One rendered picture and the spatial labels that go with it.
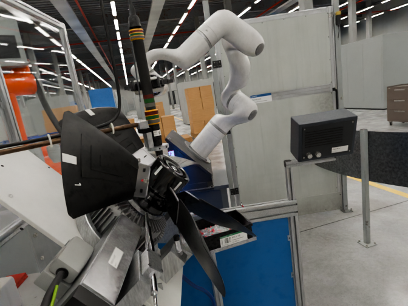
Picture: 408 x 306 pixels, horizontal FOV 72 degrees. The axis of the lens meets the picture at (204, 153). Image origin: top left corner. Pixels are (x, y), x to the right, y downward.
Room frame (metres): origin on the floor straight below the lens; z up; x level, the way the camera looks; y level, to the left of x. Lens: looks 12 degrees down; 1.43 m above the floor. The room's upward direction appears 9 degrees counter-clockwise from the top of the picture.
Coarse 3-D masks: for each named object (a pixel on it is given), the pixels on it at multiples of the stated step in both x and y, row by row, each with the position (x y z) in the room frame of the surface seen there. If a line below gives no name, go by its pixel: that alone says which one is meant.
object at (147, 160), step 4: (136, 152) 0.85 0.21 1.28; (140, 152) 0.86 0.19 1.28; (144, 152) 0.86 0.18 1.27; (148, 152) 0.86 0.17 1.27; (136, 156) 0.84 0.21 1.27; (140, 156) 0.85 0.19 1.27; (148, 156) 0.85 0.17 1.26; (144, 160) 0.84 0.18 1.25; (148, 160) 0.84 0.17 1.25; (152, 160) 0.84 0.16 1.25; (144, 164) 0.83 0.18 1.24; (148, 164) 0.83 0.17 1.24
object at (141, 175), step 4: (140, 164) 0.73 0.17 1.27; (140, 168) 0.73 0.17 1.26; (148, 168) 0.76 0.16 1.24; (140, 172) 0.73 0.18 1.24; (144, 172) 0.74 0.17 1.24; (148, 172) 0.76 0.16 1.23; (140, 176) 0.73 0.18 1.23; (144, 176) 0.74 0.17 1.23; (148, 176) 0.76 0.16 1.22; (140, 180) 0.72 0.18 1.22; (136, 184) 0.71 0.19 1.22; (140, 184) 0.72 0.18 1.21; (144, 184) 0.74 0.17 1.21; (148, 184) 0.75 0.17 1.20; (136, 188) 0.71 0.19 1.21; (140, 188) 0.72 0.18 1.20; (144, 188) 0.74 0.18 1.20; (136, 192) 0.70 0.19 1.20; (140, 192) 0.72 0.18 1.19; (144, 192) 0.73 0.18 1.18; (136, 196) 0.70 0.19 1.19; (140, 196) 0.71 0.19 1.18; (144, 196) 0.73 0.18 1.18
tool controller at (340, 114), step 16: (320, 112) 1.29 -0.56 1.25; (336, 112) 1.26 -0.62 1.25; (304, 128) 1.19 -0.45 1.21; (320, 128) 1.20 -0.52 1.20; (336, 128) 1.20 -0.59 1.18; (352, 128) 1.21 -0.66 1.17; (304, 144) 1.21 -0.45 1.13; (320, 144) 1.22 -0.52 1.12; (336, 144) 1.22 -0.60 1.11; (352, 144) 1.23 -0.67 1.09; (304, 160) 1.24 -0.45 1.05
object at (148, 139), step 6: (138, 126) 0.87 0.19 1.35; (144, 126) 0.87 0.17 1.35; (138, 132) 0.89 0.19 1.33; (144, 132) 0.86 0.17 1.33; (150, 132) 0.88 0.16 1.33; (144, 138) 0.88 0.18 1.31; (150, 138) 0.87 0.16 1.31; (150, 144) 0.87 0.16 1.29; (162, 144) 0.90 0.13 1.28; (168, 144) 0.90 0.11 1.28; (150, 150) 0.88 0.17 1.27; (156, 150) 0.87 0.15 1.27
